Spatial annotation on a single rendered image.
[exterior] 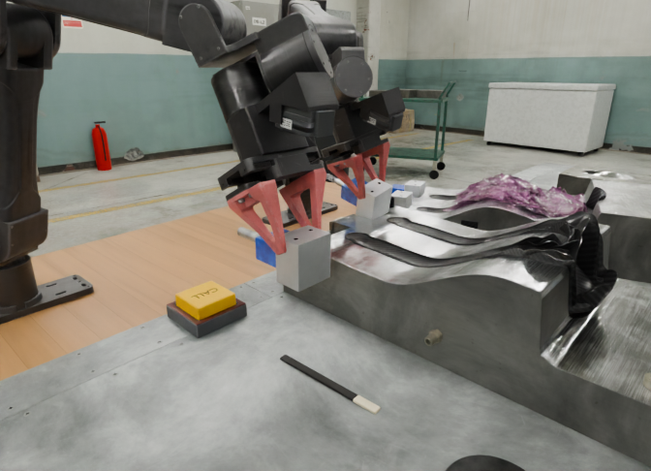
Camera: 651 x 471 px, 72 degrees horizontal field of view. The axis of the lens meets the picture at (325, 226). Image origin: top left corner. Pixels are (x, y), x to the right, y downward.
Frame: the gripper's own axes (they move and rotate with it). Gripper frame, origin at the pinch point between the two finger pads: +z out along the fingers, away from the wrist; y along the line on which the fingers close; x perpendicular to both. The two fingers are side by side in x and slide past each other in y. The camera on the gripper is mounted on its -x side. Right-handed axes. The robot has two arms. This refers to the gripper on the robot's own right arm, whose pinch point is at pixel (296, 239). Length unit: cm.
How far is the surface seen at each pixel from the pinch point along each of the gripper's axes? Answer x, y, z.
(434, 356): -4.0, 10.2, 18.5
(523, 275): -16.9, 12.1, 11.4
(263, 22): 373, 385, -290
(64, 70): 460, 156, -270
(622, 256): -15, 52, 21
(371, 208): 10.6, 26.4, -0.9
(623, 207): -16, 56, 14
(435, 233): 3.3, 30.4, 6.5
